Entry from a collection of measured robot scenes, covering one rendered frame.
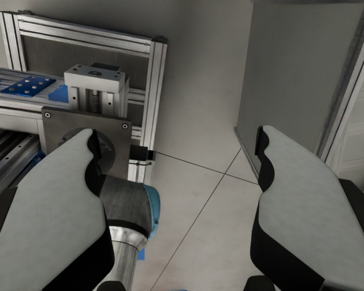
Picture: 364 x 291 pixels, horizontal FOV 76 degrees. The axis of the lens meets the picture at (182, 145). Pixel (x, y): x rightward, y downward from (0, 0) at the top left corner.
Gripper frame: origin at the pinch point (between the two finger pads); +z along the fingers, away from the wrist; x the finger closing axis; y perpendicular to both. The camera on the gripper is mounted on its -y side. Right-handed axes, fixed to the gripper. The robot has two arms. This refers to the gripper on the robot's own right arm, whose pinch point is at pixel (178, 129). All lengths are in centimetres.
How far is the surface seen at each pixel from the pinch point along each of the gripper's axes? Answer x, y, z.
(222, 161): 38, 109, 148
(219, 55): 30, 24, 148
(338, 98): 46, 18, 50
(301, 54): 46, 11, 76
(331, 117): 46, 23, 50
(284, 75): 46, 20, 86
